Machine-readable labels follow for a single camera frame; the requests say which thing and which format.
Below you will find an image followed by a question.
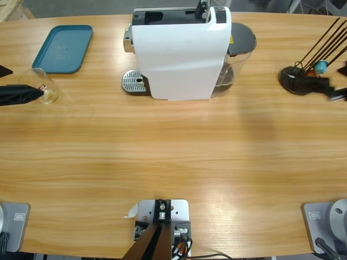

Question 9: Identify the clear water tank black lid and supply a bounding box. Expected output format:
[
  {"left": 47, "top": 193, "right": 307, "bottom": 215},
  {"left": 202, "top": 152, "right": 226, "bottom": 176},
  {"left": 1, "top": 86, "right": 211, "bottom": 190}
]
[{"left": 211, "top": 22, "right": 257, "bottom": 98}]

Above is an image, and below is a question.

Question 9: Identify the white capsule coffee machine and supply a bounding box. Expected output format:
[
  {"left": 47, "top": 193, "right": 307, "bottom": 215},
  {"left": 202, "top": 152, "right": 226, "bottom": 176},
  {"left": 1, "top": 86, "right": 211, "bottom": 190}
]
[{"left": 121, "top": 5, "right": 233, "bottom": 101}]

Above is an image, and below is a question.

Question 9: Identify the metal drip tray grate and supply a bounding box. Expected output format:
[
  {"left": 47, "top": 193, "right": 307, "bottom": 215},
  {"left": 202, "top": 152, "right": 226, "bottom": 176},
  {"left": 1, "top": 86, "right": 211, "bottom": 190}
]
[{"left": 121, "top": 69, "right": 151, "bottom": 97}]

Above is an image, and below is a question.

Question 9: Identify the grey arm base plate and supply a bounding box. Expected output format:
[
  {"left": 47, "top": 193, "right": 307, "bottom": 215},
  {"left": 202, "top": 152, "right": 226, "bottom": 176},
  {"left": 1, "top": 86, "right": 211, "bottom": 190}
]
[
  {"left": 0, "top": 201, "right": 31, "bottom": 253},
  {"left": 301, "top": 198, "right": 347, "bottom": 255}
]

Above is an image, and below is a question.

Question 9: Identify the clear drinking glass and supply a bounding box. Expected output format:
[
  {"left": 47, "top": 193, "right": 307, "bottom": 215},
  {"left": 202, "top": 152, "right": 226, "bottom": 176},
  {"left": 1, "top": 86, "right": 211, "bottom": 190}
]
[{"left": 18, "top": 67, "right": 61, "bottom": 105}]

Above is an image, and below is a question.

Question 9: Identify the white paper scrap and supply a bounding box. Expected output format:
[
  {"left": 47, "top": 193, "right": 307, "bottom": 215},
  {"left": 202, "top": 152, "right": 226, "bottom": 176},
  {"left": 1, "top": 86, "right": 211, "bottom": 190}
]
[{"left": 123, "top": 203, "right": 139, "bottom": 219}]

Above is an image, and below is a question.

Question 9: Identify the black base cable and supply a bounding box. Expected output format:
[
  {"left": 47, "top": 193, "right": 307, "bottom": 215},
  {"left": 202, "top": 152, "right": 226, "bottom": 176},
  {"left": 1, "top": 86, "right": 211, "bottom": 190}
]
[
  {"left": 0, "top": 231, "right": 11, "bottom": 253},
  {"left": 314, "top": 237, "right": 343, "bottom": 260}
]

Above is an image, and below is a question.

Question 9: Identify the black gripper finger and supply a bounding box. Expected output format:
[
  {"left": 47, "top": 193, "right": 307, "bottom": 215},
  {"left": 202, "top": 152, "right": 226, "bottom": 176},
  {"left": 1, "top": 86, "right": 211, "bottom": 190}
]
[
  {"left": 337, "top": 61, "right": 347, "bottom": 80},
  {"left": 0, "top": 64, "right": 14, "bottom": 79},
  {"left": 0, "top": 84, "right": 44, "bottom": 107},
  {"left": 303, "top": 77, "right": 347, "bottom": 102}
]

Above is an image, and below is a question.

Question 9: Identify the white background metal frame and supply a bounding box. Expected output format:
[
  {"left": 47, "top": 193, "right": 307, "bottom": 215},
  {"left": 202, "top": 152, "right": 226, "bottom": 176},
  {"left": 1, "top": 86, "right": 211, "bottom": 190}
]
[{"left": 287, "top": 0, "right": 347, "bottom": 16}]

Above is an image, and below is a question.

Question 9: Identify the wooden pallet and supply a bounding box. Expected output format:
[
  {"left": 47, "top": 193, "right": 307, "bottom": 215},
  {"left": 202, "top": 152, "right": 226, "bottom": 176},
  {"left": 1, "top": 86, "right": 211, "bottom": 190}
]
[{"left": 0, "top": 0, "right": 35, "bottom": 23}]

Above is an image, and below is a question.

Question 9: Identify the silver coffee machine lever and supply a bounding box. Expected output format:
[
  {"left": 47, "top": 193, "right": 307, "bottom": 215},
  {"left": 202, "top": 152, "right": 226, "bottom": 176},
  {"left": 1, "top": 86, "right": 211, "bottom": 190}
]
[{"left": 195, "top": 0, "right": 211, "bottom": 22}]

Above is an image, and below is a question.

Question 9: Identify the teal plastic tray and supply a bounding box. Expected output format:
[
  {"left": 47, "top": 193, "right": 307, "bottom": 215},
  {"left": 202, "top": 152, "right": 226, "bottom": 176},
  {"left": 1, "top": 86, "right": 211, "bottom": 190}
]
[{"left": 31, "top": 24, "right": 94, "bottom": 75}]

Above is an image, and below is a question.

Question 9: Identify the black capsule holder with rods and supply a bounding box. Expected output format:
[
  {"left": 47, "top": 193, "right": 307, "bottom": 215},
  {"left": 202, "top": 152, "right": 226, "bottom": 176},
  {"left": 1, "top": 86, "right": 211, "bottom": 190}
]
[{"left": 278, "top": 17, "right": 347, "bottom": 96}]

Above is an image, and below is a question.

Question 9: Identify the blue coffee capsule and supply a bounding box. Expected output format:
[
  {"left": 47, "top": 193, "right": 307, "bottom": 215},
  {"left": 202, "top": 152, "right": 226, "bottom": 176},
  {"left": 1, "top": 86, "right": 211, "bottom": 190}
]
[{"left": 314, "top": 60, "right": 329, "bottom": 74}]

